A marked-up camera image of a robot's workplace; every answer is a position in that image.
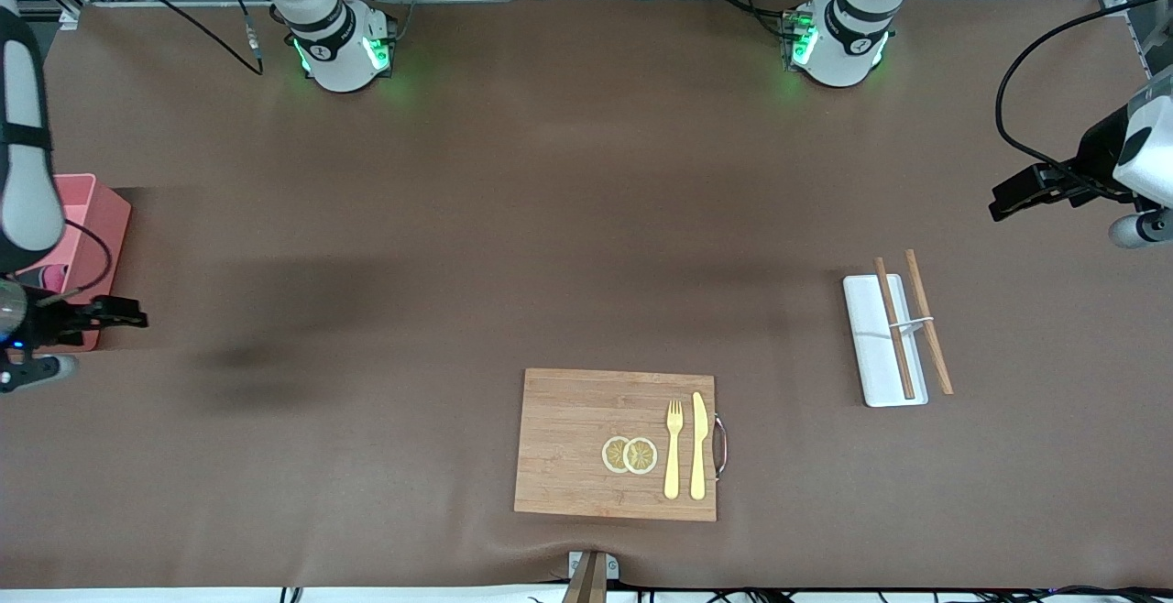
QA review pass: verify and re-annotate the pink plastic bin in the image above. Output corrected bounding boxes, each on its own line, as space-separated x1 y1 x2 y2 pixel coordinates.
16 173 133 353

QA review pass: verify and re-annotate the white rectangular tray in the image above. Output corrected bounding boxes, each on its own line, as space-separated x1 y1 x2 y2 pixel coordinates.
843 273 929 408

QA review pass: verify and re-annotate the yellow plastic knife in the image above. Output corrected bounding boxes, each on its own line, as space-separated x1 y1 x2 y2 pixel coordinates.
690 391 709 501

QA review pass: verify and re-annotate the yellow plastic fork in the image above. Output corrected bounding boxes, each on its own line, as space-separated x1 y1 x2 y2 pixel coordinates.
663 399 685 500

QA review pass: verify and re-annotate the bamboo cutting board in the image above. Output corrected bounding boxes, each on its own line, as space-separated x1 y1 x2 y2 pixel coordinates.
513 367 730 523

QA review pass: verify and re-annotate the wooden strip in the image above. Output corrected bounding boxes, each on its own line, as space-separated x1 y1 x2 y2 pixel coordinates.
561 553 608 603

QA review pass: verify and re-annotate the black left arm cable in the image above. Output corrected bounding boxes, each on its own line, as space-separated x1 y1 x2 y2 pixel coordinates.
996 0 1173 203

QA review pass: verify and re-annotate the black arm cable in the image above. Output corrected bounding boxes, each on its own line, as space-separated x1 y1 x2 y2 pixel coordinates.
37 0 267 309
996 0 1173 203

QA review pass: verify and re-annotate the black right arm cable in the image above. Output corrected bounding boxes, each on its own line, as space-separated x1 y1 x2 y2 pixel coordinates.
37 0 267 309

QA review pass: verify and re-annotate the white table edge bracket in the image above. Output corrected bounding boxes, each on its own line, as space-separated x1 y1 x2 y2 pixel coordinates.
568 551 620 584

